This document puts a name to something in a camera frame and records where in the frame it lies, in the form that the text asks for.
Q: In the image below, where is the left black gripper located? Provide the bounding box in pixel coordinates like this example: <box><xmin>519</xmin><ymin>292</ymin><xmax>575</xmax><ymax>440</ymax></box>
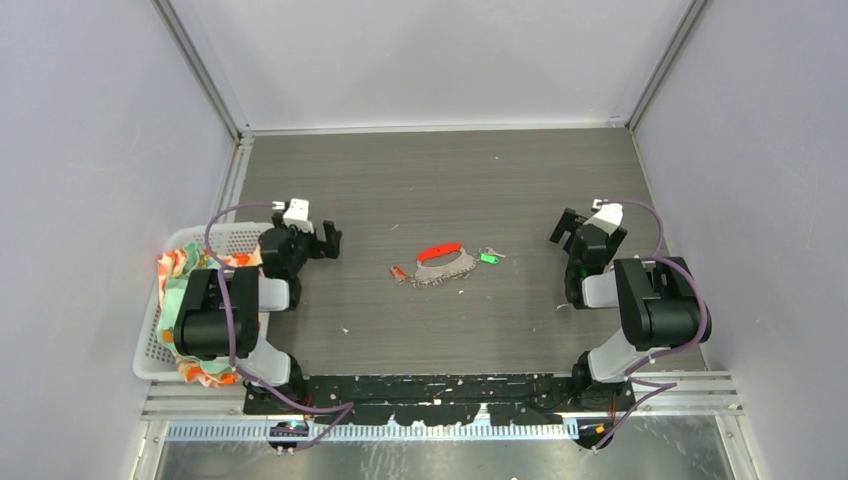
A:
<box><xmin>272</xmin><ymin>214</ymin><xmax>339</xmax><ymax>277</ymax></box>

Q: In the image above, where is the green tagged key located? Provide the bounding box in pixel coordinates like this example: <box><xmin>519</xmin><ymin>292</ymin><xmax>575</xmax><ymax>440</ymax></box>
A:
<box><xmin>478</xmin><ymin>247</ymin><xmax>506</xmax><ymax>265</ymax></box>

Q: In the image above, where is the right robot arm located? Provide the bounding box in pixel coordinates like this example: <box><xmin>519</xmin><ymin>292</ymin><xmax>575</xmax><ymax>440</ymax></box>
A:
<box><xmin>549</xmin><ymin>203</ymin><xmax>712</xmax><ymax>411</ymax></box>

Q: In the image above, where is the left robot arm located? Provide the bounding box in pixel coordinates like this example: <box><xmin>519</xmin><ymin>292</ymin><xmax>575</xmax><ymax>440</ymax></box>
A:
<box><xmin>164</xmin><ymin>203</ymin><xmax>343</xmax><ymax>414</ymax></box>

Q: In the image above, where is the colourful patterned cloth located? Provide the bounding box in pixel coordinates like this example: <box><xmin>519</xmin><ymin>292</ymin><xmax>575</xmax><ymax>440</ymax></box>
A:
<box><xmin>156</xmin><ymin>242</ymin><xmax>261</xmax><ymax>387</ymax></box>

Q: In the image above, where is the white plastic basket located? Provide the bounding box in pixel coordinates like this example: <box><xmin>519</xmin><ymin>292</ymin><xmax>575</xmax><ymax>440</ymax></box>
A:
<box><xmin>133</xmin><ymin>222</ymin><xmax>272</xmax><ymax>382</ymax></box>

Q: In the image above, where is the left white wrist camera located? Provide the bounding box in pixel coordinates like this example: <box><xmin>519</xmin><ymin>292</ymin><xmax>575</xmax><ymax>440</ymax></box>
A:
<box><xmin>272</xmin><ymin>198</ymin><xmax>315</xmax><ymax>233</ymax></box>

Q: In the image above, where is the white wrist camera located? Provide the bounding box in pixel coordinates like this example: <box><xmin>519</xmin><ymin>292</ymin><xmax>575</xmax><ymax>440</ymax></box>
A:
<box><xmin>587</xmin><ymin>199</ymin><xmax>623</xmax><ymax>235</ymax></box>
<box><xmin>272</xmin><ymin>198</ymin><xmax>315</xmax><ymax>233</ymax></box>

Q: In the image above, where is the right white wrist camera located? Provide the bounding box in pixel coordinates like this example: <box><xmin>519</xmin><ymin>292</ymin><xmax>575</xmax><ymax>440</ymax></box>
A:
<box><xmin>587</xmin><ymin>199</ymin><xmax>623</xmax><ymax>235</ymax></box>

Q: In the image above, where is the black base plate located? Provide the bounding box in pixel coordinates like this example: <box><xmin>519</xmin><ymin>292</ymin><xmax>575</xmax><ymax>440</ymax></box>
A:
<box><xmin>283</xmin><ymin>373</ymin><xmax>634</xmax><ymax>427</ymax></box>

